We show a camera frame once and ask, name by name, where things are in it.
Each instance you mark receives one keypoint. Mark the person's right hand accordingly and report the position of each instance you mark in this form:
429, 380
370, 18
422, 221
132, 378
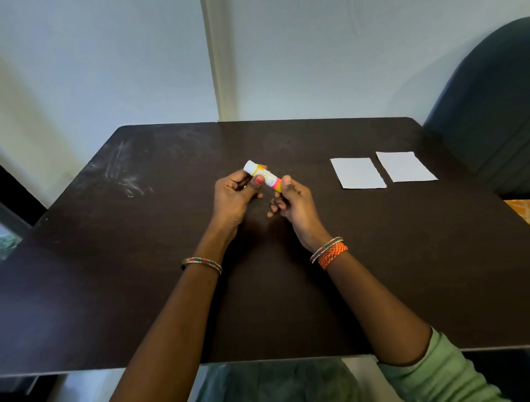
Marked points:
300, 209

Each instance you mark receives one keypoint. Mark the person's left hand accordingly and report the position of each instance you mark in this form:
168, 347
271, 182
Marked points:
230, 203

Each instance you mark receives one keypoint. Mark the person's left thumb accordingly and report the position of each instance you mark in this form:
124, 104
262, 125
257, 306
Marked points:
254, 187

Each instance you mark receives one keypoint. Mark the person's right thumb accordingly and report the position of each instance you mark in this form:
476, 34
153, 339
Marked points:
287, 185

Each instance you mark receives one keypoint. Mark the white and yellow glue stick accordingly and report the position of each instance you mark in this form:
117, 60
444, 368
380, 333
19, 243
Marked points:
262, 176

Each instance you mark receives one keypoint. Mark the person's right forearm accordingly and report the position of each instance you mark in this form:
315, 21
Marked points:
372, 302

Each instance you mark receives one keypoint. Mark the person's left forearm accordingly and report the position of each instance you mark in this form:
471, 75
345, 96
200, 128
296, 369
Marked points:
178, 327

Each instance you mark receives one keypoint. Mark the white paper piece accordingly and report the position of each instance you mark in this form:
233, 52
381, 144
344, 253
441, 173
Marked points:
358, 173
405, 166

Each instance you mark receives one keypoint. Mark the multicoloured beaded bangle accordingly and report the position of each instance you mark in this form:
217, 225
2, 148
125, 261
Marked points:
203, 263
326, 248

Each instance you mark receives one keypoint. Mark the grey-green trousers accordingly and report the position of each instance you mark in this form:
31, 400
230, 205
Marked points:
281, 381

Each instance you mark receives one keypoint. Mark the dark blue chair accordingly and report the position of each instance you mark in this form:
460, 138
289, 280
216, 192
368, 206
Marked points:
488, 112

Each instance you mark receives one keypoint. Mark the orange patterned cloth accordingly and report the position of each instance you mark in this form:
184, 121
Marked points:
519, 209

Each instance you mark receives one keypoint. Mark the green sleeve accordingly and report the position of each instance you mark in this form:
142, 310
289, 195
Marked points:
443, 372

